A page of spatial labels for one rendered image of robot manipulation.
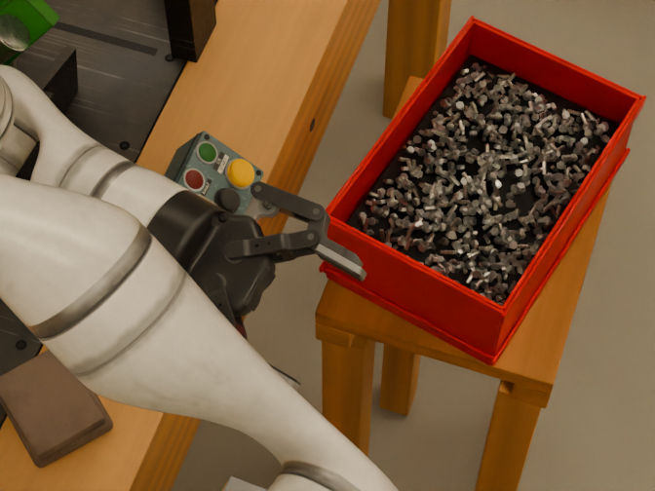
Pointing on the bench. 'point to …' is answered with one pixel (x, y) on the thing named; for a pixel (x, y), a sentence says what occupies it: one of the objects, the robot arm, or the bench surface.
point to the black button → (228, 200)
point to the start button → (241, 172)
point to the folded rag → (51, 408)
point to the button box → (218, 179)
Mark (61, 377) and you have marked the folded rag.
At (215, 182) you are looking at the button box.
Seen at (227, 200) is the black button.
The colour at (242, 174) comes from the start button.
